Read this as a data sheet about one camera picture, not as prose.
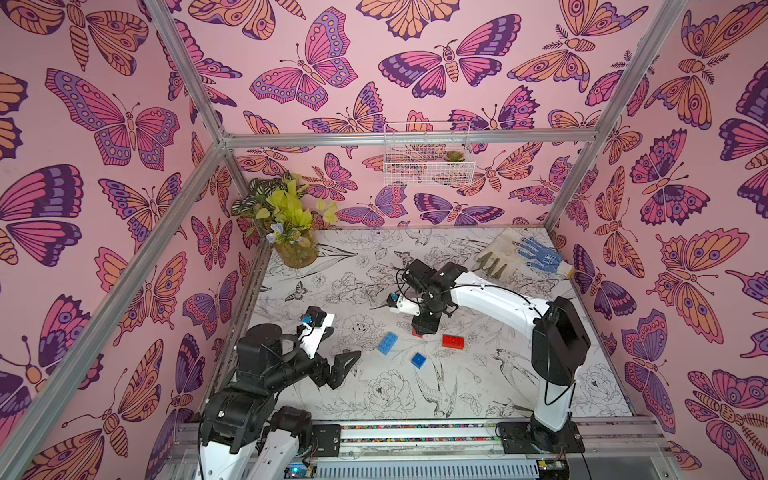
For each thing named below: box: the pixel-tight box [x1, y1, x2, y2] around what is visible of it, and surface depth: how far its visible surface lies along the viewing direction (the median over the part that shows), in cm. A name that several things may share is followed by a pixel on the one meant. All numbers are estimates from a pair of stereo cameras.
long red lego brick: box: [442, 334, 465, 350], surface depth 91 cm
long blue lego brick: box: [378, 332, 398, 355], surface depth 91 cm
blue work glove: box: [512, 237, 563, 273], surface depth 112 cm
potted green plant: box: [232, 172, 340, 268], surface depth 102 cm
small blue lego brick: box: [411, 352, 427, 369], surface depth 87 cm
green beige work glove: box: [475, 227, 532, 280], surface depth 112 cm
